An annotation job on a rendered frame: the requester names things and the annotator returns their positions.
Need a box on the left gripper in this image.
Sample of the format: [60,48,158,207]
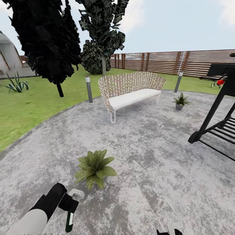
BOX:
[60,196,79,214]

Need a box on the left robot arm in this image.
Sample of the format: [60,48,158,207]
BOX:
[4,183,84,235]

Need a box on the insectifuge atomizer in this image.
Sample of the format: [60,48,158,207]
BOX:
[65,212,75,232]

